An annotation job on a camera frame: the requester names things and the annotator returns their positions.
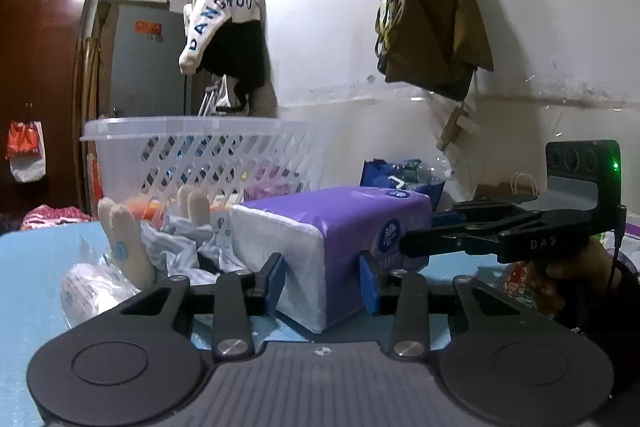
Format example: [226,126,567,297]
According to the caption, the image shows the person's right hand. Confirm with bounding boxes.
[524,238,623,325]

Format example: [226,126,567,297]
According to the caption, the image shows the brown paper bag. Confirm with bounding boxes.
[472,172,541,202]

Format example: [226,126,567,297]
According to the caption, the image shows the white lettered jacket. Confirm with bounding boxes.
[178,0,262,75]

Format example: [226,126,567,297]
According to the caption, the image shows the white crumpled plastic bag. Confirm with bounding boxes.
[139,212,261,282]

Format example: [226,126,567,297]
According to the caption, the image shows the grey refrigerator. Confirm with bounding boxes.
[95,0,193,120]

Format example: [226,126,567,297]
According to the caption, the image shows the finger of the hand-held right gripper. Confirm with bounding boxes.
[451,194,550,224]
[399,216,543,259]

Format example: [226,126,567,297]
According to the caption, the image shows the beige sock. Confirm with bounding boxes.
[97,197,157,290]
[176,185,213,226]

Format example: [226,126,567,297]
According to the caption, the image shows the clear plastic bottle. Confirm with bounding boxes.
[390,159,457,186]

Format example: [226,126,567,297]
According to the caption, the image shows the orange and white hanging bag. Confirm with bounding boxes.
[5,104,48,184]

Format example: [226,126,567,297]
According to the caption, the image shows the white printed wrapped roll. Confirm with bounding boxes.
[60,261,143,327]

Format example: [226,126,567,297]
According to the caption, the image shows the white plastic laundry basket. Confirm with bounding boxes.
[79,116,321,222]

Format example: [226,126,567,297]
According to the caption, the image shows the purple tissue pack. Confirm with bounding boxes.
[229,186,433,334]

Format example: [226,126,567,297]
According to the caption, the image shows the pink striped cloth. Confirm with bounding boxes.
[20,204,98,233]

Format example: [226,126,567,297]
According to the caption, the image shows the orange packet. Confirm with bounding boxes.
[125,196,166,233]

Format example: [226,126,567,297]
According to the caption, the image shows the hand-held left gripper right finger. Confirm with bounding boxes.
[358,254,546,356]

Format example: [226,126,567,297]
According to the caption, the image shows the blue shopping bag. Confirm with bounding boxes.
[359,158,446,212]

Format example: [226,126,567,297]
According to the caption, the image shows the black hanging garment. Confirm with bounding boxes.
[200,18,272,118]

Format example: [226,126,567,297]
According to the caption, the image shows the brown hanging bag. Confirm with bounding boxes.
[375,0,496,102]

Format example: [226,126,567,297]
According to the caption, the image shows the person's right forearm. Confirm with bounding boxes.
[560,257,640,403]

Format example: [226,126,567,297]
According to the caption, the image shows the brown wooden wardrobe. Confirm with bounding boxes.
[0,0,97,228]

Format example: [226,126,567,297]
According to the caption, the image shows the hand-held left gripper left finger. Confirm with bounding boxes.
[116,252,287,356]

